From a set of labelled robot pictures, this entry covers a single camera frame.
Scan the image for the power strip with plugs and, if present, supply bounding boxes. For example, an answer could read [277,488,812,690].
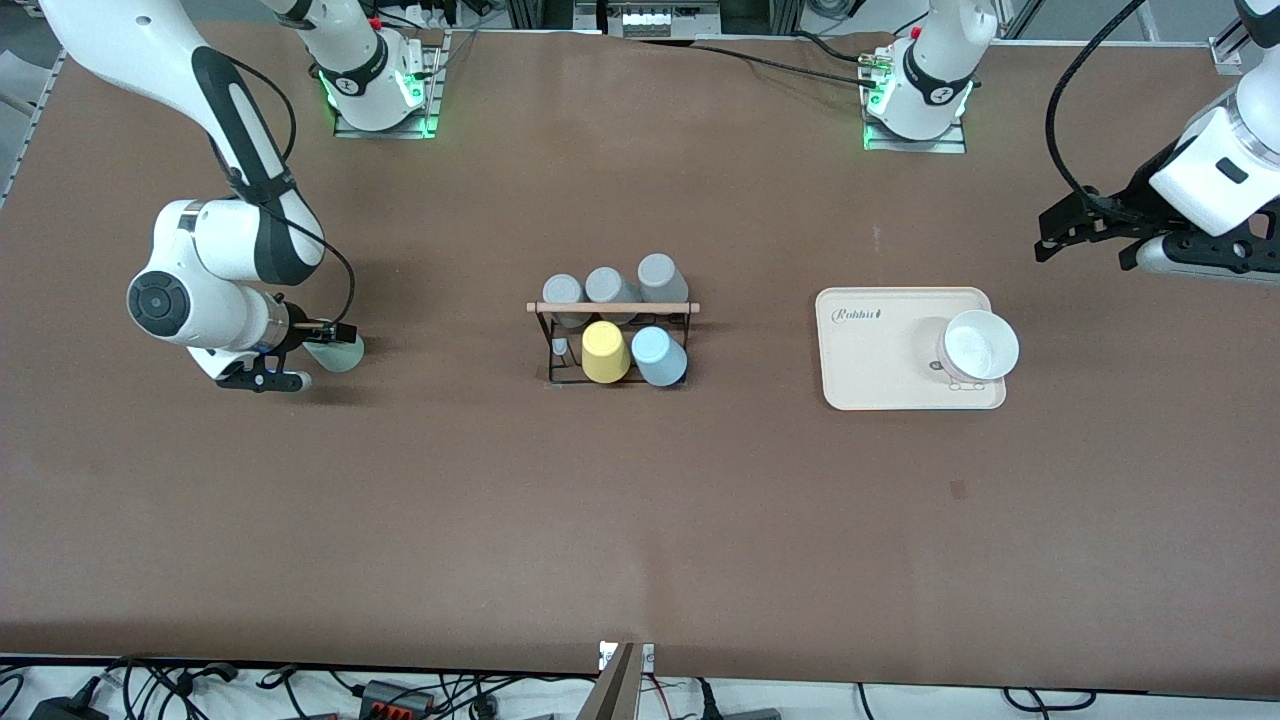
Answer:
[395,0,471,31]

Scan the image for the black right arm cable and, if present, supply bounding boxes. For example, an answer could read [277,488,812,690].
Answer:
[205,50,358,331]

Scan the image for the aluminium frame rail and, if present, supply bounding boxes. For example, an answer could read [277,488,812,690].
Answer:
[0,48,67,207]
[1208,15,1256,73]

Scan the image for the light blue plastic cup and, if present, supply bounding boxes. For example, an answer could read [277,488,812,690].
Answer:
[630,326,689,388]

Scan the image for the black frame post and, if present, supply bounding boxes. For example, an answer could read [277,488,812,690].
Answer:
[722,0,801,37]
[508,0,576,31]

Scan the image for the beige rectangular tray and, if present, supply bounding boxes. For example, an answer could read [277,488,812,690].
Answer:
[815,287,1008,412]

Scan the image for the white bowl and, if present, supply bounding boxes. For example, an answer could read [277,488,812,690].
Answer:
[936,309,1021,384]

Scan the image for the tangled black cable bundle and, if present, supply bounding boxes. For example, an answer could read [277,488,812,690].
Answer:
[100,655,241,706]

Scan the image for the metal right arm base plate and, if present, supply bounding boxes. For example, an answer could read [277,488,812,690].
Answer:
[332,28,442,140]

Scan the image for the long black table cable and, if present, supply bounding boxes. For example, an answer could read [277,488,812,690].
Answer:
[622,36,883,89]

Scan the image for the pale green plastic cup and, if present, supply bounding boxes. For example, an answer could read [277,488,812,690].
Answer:
[305,332,366,374]

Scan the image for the white electronics box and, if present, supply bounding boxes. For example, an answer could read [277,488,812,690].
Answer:
[605,0,723,39]

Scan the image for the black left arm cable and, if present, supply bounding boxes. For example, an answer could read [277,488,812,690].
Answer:
[1045,0,1149,201]

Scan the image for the black wire rack wooden handle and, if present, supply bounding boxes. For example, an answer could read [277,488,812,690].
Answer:
[527,300,701,387]

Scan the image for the short black table cable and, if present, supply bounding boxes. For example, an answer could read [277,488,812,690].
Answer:
[795,30,881,66]

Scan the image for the yellow plastic cup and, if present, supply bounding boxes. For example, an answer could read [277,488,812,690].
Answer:
[582,320,633,385]

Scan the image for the black power adapter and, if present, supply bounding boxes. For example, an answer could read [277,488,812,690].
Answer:
[28,697,109,720]

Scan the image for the grey plastic cup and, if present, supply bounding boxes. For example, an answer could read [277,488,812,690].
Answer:
[542,274,587,329]
[637,253,691,304]
[584,266,641,326]

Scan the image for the grey angled beam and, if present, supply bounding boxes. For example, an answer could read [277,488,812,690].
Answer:
[577,645,641,720]

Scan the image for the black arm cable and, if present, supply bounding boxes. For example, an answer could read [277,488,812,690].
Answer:
[1045,0,1149,201]
[205,50,358,331]

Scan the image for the black plug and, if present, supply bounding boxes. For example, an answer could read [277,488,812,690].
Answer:
[700,680,781,720]

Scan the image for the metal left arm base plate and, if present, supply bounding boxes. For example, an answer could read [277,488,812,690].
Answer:
[862,45,969,155]

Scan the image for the black terminal block orange levers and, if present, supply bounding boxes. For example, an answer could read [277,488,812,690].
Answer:
[358,680,438,719]

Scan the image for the black looped cable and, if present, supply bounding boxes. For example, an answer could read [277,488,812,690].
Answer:
[1003,688,1096,713]

